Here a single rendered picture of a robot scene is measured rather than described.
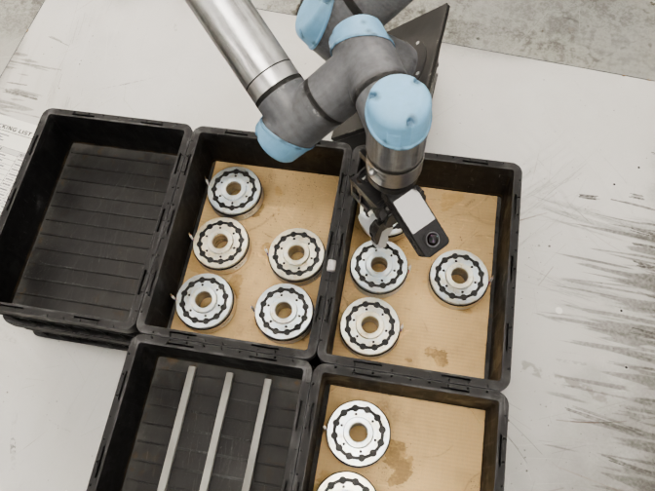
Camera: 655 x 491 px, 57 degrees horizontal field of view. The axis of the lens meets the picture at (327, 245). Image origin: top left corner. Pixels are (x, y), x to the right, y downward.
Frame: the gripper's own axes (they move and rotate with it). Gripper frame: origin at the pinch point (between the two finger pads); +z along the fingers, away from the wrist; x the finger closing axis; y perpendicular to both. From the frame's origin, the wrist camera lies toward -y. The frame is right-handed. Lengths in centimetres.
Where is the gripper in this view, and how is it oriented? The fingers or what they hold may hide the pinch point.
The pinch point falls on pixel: (396, 236)
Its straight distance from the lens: 100.0
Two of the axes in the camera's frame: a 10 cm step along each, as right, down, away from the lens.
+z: 0.5, 3.8, 9.2
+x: -7.8, 5.9, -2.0
